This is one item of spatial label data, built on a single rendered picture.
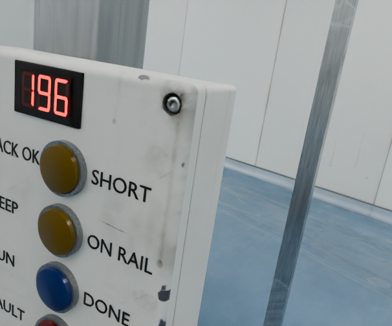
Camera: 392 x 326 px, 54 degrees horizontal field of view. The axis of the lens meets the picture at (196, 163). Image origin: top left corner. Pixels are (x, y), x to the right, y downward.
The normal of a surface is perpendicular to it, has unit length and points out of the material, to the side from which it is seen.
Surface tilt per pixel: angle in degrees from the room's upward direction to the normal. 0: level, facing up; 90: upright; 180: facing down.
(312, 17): 90
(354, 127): 90
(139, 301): 90
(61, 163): 87
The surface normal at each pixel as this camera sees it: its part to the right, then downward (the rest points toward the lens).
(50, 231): -0.49, 0.13
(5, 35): 0.77, 0.28
